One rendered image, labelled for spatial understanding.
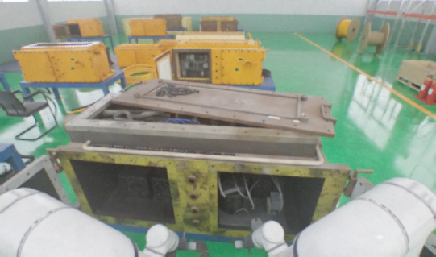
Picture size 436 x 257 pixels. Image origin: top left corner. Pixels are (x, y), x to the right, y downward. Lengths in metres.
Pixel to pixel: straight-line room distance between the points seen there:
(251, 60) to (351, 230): 3.30
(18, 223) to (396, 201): 0.66
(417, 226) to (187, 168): 0.86
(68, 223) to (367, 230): 0.49
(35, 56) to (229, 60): 3.43
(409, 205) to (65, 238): 0.59
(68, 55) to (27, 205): 4.14
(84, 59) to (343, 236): 4.30
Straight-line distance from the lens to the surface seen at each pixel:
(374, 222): 0.46
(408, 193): 0.55
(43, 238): 0.46
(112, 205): 1.75
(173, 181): 1.18
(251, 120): 1.11
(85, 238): 0.45
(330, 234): 0.45
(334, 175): 1.14
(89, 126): 1.28
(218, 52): 3.60
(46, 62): 4.89
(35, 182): 1.39
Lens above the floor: 1.89
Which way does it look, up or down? 29 degrees down
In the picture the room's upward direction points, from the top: straight up
